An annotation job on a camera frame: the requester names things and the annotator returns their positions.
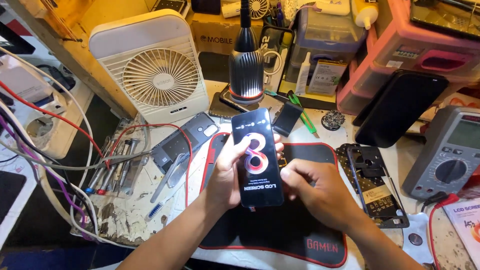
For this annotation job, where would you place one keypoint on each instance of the person's left hand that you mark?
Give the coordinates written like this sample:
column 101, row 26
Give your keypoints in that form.
column 225, row 176

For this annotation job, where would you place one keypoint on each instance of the person's right hand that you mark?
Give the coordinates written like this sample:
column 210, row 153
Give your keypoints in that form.
column 318, row 191

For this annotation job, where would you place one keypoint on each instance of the black phone replacement screen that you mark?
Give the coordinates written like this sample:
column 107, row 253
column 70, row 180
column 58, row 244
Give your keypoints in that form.
column 255, row 161

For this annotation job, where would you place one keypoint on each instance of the black red-edged work mat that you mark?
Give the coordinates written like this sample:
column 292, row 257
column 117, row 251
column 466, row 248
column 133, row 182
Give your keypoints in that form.
column 277, row 225

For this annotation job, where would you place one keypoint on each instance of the grey phone back cover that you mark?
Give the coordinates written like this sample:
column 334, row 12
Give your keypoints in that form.
column 183, row 140

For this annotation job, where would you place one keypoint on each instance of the metal tweezers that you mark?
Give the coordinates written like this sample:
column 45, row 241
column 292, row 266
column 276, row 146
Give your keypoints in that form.
column 168, row 180

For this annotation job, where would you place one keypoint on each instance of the dark phone under lamp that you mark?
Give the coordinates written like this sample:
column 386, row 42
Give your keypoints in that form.
column 227, row 107

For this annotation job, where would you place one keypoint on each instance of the white blue-bristle toothbrush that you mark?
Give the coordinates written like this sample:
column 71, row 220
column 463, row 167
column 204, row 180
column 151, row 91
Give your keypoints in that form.
column 159, row 208

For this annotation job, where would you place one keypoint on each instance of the small black phone stand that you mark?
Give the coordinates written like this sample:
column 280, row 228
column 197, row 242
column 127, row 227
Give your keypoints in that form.
column 287, row 118

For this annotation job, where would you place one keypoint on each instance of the green utility knife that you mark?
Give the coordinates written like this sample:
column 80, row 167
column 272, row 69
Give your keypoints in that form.
column 302, row 112

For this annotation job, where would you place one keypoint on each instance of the round coin cell battery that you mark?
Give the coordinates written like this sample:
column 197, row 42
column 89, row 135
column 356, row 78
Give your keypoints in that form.
column 415, row 239

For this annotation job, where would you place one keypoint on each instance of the row of precision screwdrivers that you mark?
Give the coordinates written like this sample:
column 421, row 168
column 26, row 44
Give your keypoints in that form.
column 116, row 165

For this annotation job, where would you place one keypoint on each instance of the white phone battery pack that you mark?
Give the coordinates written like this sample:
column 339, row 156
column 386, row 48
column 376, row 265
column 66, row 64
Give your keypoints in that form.
column 327, row 78

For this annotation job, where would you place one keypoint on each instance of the black gooseneck work lamp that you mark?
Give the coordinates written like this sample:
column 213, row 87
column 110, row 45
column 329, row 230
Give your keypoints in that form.
column 245, row 63

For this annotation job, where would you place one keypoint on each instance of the black phone leaning upright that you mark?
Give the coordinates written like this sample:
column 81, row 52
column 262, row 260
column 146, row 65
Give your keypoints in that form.
column 401, row 108

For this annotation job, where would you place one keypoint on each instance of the white glue bottle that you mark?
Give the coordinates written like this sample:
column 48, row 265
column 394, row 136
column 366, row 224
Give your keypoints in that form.
column 302, row 75

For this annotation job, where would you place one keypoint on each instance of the red multimeter probe lead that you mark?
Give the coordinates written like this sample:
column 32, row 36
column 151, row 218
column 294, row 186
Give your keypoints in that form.
column 437, row 221

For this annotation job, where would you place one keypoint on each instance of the white desk fan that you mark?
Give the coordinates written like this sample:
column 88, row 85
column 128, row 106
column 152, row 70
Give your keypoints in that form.
column 153, row 71

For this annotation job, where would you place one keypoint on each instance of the black phone case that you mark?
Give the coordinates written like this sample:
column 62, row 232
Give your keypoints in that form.
column 276, row 60

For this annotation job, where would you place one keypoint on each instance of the grey digital multimeter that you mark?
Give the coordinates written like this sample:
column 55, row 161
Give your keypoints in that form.
column 446, row 157

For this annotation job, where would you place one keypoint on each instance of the brown cardboard box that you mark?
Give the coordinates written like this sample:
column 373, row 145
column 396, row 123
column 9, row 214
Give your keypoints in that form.
column 221, row 32

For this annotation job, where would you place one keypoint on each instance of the white screen packaging box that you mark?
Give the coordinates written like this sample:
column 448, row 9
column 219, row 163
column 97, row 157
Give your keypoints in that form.
column 467, row 228

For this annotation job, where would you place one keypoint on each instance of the clear plastic storage box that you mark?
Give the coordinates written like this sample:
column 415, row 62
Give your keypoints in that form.
column 324, row 37

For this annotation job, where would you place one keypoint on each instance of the pink plastic drawer unit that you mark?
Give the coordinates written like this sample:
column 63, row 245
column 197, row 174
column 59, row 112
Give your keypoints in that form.
column 412, row 56

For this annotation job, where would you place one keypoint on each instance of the small white handheld fan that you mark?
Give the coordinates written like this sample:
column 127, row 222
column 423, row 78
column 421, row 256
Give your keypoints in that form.
column 251, row 8

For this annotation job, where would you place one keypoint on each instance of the white power strip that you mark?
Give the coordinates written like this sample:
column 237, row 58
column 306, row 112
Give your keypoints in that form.
column 45, row 112

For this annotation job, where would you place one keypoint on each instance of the open phone frame with battery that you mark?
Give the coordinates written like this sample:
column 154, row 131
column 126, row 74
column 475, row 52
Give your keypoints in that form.
column 375, row 187

